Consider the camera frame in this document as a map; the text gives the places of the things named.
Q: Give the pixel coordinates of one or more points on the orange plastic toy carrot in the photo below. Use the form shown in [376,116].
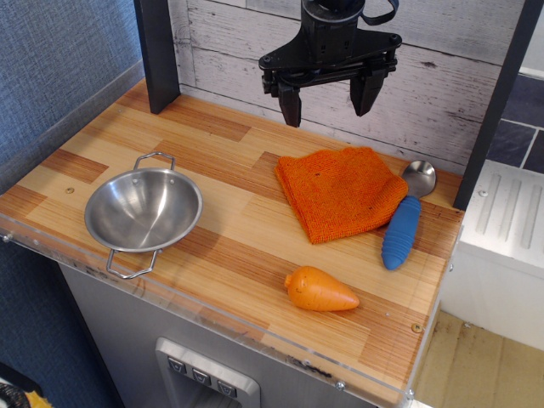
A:
[313,289]

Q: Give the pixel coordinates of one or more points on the dark grey left post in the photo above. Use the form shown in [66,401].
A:
[157,49]

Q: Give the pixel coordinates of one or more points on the dark grey post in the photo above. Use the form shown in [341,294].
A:
[516,51]
[157,49]

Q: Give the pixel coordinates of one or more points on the dark grey right post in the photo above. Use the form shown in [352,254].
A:
[516,51]

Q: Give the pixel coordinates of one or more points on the clear acrylic table edge guard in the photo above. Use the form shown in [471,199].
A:
[230,279]

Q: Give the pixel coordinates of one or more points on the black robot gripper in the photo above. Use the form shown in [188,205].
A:
[330,47]

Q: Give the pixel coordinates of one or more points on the white ribbed cabinet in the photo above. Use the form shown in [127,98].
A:
[495,279]

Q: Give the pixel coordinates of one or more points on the orange knitted cloth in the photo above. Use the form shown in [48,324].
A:
[340,193]

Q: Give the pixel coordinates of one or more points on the spoon with blue handle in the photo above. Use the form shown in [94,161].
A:
[401,233]

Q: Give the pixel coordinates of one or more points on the steel pan with wire handles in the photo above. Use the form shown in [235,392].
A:
[146,209]

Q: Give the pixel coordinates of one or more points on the grey dispenser button panel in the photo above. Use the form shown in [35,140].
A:
[194,380]

